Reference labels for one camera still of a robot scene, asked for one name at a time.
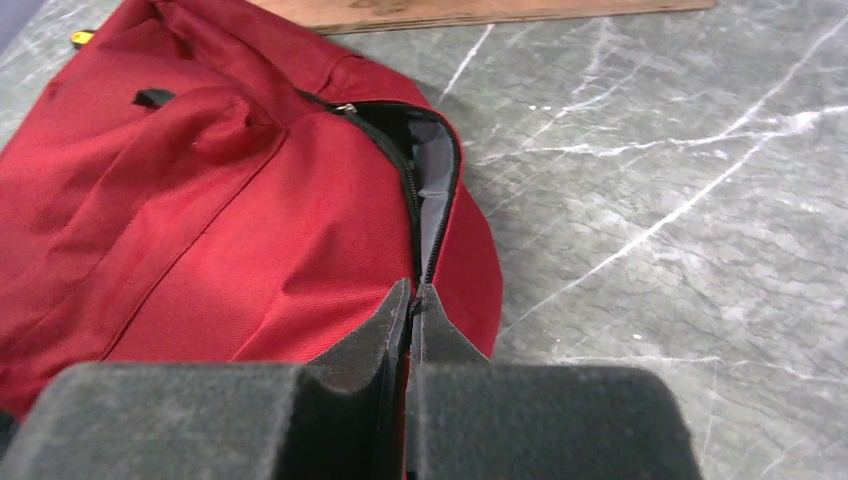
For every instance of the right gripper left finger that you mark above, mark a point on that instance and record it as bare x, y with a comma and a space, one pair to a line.
338, 416

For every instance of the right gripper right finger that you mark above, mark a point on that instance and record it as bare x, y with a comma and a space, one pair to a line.
468, 418

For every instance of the red student backpack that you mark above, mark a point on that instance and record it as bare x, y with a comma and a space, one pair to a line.
206, 182

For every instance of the wooden board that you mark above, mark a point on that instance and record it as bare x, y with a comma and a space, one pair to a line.
344, 16

